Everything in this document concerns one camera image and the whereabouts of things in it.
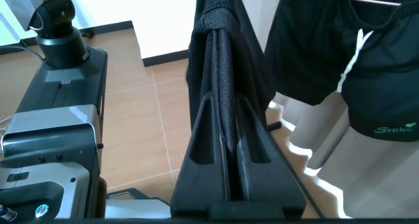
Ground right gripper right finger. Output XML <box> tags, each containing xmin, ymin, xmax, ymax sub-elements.
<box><xmin>234</xmin><ymin>94</ymin><xmax>307</xmax><ymax>218</ymax></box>

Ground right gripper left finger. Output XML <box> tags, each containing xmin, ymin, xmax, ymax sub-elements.
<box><xmin>170</xmin><ymin>92</ymin><xmax>230</xmax><ymax>218</ymax></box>

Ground black mesh sleeveless shirt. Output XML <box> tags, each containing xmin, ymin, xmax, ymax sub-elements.
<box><xmin>186</xmin><ymin>0</ymin><xmax>276</xmax><ymax>153</ymax></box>

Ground black shorts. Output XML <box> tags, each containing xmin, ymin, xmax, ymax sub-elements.
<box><xmin>264</xmin><ymin>0</ymin><xmax>419</xmax><ymax>142</ymax></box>

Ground pink clothes hanger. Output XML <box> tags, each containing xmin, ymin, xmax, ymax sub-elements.
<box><xmin>348</xmin><ymin>0</ymin><xmax>403</xmax><ymax>7</ymax></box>

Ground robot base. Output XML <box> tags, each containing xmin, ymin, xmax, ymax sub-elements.
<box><xmin>0</xmin><ymin>45</ymin><xmax>173</xmax><ymax>220</ymax></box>

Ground black cable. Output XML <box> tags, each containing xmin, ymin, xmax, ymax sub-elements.
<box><xmin>0</xmin><ymin>45</ymin><xmax>46</xmax><ymax>62</ymax></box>

